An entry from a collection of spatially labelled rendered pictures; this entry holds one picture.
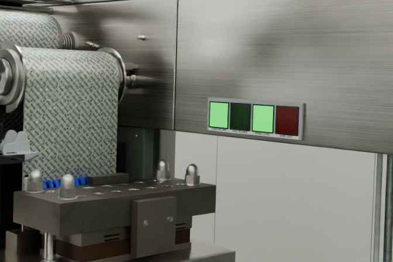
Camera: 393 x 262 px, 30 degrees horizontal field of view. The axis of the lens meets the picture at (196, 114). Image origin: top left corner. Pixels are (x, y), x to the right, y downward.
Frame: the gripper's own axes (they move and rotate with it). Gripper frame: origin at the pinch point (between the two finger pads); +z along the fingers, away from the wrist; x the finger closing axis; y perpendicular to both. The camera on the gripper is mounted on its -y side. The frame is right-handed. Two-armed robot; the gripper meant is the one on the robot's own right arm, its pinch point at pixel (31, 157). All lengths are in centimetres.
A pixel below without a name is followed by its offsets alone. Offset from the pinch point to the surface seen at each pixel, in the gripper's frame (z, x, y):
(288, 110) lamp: 29, -42, 11
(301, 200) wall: 263, 132, -54
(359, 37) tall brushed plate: 30, -57, 25
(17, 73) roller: -3.3, 0.4, 16.7
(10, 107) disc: -2.7, 3.9, 9.9
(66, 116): 8.0, -0.3, 8.2
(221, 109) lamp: 29.4, -24.7, 10.8
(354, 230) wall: 263, 95, -65
